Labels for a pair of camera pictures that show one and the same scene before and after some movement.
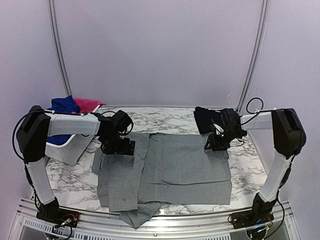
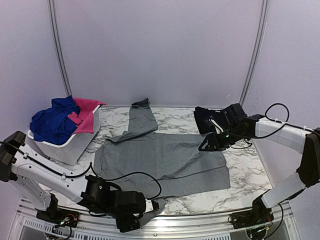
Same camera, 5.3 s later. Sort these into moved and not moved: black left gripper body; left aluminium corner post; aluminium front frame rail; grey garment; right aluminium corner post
Moved: grey garment; black left gripper body
Not moved: aluminium front frame rail; left aluminium corner post; right aluminium corner post
